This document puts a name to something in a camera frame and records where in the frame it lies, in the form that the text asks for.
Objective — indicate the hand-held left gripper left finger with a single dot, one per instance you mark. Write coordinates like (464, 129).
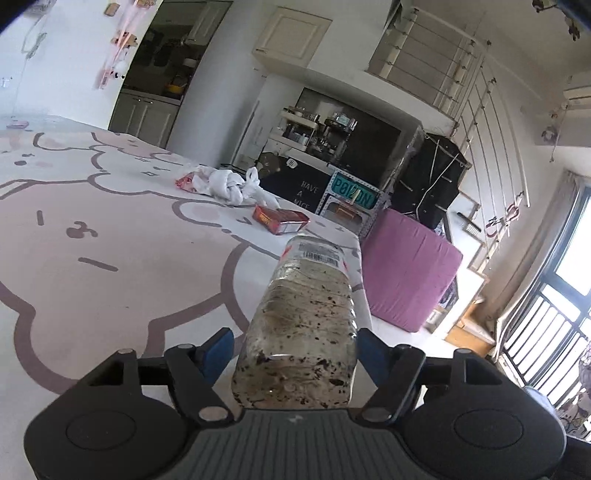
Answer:
(221, 348)

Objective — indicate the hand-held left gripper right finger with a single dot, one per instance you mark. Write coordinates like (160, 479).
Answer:
(369, 355)

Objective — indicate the clear plastic bottle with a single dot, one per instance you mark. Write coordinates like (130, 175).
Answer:
(300, 323)

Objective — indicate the pink fabric ottoman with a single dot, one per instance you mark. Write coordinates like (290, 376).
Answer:
(406, 272)

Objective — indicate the wooden staircase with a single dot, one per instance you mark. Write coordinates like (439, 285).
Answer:
(471, 323)

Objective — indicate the red cardboard packet box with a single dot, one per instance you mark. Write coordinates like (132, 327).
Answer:
(279, 219)

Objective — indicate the white pink printed table cover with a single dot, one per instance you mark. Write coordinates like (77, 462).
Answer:
(115, 254)

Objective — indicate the teal sign plate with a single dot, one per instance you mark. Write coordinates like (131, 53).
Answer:
(353, 194)

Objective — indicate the white plastic bag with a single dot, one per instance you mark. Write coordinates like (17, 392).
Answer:
(231, 184)

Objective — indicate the red white snack packet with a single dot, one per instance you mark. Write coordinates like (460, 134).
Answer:
(187, 181)

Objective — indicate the black letter board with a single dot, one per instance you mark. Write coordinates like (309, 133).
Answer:
(300, 187)

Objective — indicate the black garment wardrobe cover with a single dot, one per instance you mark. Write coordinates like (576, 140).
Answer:
(429, 184)

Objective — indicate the large window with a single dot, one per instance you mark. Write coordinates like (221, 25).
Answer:
(549, 314)

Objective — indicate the pink hanging ornament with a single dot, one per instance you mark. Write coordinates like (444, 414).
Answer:
(503, 221)

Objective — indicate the beige curtain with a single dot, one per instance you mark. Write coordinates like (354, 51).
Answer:
(535, 240)

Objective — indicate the white kitchenware shelf rack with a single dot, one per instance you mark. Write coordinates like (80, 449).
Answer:
(300, 127)

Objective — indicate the cream kitchen base cabinet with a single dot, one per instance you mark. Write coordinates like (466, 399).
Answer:
(143, 115)

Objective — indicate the metal stair railing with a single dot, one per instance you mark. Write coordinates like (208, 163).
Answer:
(452, 69)

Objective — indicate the small pink item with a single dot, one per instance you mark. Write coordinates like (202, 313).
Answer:
(18, 123)

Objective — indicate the white air conditioner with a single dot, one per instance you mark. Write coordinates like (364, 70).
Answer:
(575, 115)

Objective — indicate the cream wall cabinet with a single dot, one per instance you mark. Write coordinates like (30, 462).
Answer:
(291, 34)

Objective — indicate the pink wall decorations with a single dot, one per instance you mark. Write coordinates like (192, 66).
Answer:
(120, 41)

